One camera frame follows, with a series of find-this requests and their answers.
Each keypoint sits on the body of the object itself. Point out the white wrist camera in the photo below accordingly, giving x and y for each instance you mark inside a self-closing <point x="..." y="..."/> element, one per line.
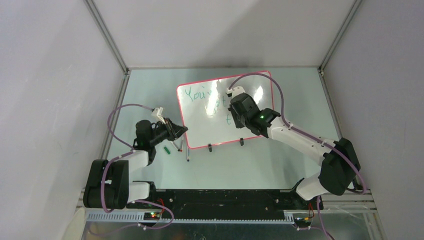
<point x="232" y="92"/>
<point x="157" y="114"/>

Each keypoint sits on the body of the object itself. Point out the pink-framed whiteboard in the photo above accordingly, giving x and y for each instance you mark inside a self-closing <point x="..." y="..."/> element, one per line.
<point x="204" y="108"/>

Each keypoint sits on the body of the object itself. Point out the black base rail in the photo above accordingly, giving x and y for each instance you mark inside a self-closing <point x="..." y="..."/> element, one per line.
<point x="228" y="204"/>

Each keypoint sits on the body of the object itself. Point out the left electronics board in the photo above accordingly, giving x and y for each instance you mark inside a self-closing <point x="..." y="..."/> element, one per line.
<point x="152" y="216"/>

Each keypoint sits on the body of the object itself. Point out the electronics board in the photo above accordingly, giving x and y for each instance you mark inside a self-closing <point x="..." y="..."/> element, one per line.
<point x="152" y="216"/>
<point x="303" y="222"/>

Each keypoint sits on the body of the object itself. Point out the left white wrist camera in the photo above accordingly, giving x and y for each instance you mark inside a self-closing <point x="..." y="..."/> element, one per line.
<point x="157" y="114"/>

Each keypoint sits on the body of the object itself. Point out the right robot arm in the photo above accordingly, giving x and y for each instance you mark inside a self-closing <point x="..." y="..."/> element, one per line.
<point x="337" y="159"/>

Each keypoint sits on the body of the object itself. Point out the black-capped whiteboard marker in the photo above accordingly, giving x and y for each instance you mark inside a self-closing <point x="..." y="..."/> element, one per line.
<point x="176" y="146"/>

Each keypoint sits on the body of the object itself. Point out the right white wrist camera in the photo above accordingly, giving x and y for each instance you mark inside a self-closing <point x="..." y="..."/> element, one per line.
<point x="232" y="92"/>

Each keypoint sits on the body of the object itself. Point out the red-capped whiteboard marker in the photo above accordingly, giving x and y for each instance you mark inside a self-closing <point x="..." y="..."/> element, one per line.
<point x="181" y="145"/>

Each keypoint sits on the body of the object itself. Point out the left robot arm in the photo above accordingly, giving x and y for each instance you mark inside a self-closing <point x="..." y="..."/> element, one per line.
<point x="111" y="183"/>

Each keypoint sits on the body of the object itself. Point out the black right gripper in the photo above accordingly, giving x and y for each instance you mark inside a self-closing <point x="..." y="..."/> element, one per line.
<point x="238" y="124"/>

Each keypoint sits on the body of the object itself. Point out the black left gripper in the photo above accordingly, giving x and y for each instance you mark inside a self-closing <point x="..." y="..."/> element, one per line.
<point x="174" y="131"/>

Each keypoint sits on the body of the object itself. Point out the right electronics board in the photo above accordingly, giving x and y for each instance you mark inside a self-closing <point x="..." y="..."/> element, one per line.
<point x="303" y="222"/>

